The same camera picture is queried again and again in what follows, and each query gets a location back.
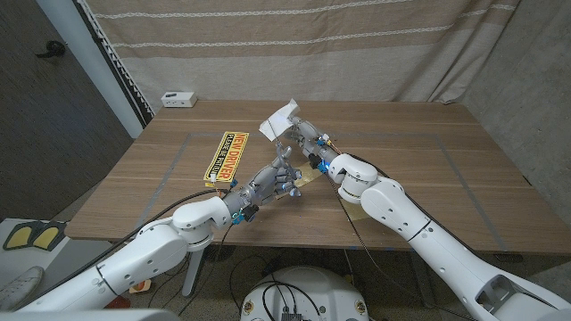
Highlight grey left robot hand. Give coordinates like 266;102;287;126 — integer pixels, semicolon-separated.
221;145;302;224

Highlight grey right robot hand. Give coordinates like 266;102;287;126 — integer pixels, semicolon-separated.
285;116;343;170

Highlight grey orange-handled scissors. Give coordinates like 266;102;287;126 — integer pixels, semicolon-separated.
266;118;301;182

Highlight white tissue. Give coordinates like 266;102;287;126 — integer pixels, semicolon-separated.
259;98;301;143

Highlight gold foil tape sheet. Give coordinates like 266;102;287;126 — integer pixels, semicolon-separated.
276;162;324;200
345;202;371;223

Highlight yellow new driver sticker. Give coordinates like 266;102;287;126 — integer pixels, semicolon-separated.
203;131;250;184

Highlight grey tape outline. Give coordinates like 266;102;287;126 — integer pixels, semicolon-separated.
128;130;510;252

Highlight white table leg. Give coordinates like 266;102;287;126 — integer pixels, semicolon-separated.
181;247;207;299

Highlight white power strip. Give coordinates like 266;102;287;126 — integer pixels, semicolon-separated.
161;91;198;109

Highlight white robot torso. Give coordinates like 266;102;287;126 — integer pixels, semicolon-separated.
239;266;370;321

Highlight black curtain edge strip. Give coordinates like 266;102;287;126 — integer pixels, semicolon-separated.
73;0;156;128

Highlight grey table leg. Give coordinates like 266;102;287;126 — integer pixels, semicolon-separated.
408;251;441;309

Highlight yellow black foot pedal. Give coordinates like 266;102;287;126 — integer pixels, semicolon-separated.
2;221;36;251
31;221;67;251

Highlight dark wooden door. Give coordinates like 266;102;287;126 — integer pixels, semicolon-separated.
0;0;135;222

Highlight white sneaker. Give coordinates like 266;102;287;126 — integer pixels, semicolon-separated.
0;266;45;312

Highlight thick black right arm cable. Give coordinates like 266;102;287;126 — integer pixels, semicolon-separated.
345;152;478;255

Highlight white door frame post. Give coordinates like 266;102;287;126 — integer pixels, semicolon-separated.
35;0;145;139

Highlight black door handle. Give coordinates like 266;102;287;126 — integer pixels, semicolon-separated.
35;40;67;59

